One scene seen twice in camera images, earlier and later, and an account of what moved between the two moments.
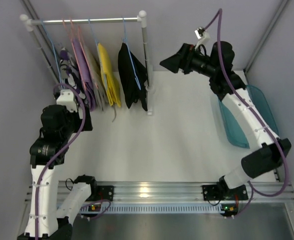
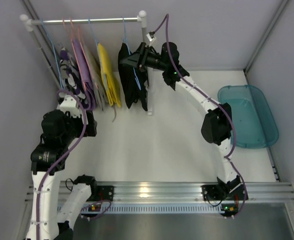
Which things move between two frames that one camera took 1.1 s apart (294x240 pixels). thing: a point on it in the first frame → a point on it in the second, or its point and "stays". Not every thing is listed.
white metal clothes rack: [141, 18] stays
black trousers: [133, 75] stays
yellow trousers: [111, 83] stays
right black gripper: [186, 59] → [143, 57]
